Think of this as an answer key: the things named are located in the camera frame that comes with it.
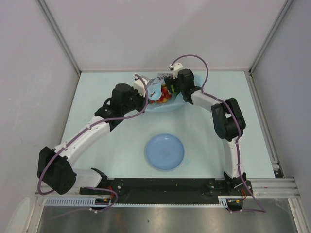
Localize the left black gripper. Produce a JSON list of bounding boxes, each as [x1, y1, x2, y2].
[[121, 86, 151, 114]]

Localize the light blue plastic bag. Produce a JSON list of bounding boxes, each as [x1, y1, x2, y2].
[[145, 73, 205, 112]]

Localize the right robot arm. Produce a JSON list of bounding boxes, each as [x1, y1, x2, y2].
[[164, 67, 246, 195]]

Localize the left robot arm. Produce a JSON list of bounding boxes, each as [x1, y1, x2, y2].
[[37, 78, 149, 195]]

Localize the small red fake fruits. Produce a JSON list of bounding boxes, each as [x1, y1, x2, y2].
[[154, 84, 173, 104]]

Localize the blue plastic plate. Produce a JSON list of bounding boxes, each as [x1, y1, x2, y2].
[[144, 133, 185, 171]]

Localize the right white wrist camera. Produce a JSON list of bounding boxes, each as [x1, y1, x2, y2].
[[169, 62, 183, 79]]

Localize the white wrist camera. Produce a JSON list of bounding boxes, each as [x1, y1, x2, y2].
[[169, 62, 183, 79], [133, 73, 150, 97]]

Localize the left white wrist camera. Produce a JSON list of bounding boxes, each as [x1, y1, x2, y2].
[[133, 73, 150, 97]]

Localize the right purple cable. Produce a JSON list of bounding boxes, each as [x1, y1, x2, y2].
[[170, 54, 266, 214]]

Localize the purple cable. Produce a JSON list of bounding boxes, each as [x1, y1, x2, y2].
[[170, 54, 266, 214], [36, 74, 149, 220]]

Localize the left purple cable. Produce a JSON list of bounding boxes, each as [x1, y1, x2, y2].
[[36, 74, 149, 220]]

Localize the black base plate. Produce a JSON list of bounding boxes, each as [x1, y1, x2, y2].
[[79, 177, 254, 205]]

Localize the white slotted cable duct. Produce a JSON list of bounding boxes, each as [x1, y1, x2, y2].
[[45, 197, 110, 207]]

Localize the right slotted cable duct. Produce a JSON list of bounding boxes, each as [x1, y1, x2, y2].
[[218, 196, 243, 207]]

